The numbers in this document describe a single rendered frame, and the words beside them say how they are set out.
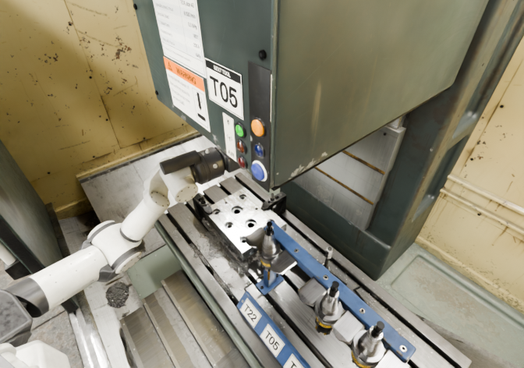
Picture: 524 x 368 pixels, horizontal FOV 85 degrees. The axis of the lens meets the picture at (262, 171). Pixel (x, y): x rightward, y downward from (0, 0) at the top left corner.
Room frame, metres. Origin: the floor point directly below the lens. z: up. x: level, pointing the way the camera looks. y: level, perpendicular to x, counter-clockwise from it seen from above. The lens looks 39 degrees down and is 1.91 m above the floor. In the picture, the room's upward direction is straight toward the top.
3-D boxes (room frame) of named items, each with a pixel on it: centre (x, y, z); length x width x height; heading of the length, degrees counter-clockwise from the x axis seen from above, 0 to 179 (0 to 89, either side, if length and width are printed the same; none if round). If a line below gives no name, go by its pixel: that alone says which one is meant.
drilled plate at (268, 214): (0.83, 0.08, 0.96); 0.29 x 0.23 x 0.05; 39
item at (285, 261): (0.46, -0.05, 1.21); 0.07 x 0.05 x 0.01; 129
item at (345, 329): (0.29, -0.19, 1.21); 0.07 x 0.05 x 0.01; 129
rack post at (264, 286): (0.58, -0.03, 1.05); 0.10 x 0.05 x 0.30; 129
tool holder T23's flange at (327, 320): (0.33, -0.16, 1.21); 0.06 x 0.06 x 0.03
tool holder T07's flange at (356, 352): (0.25, -0.23, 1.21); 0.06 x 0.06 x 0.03
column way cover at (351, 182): (1.00, -0.31, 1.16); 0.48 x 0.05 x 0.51; 39
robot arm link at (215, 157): (0.66, 0.11, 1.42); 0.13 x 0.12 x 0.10; 35
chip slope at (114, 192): (1.23, 0.46, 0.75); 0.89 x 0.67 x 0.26; 129
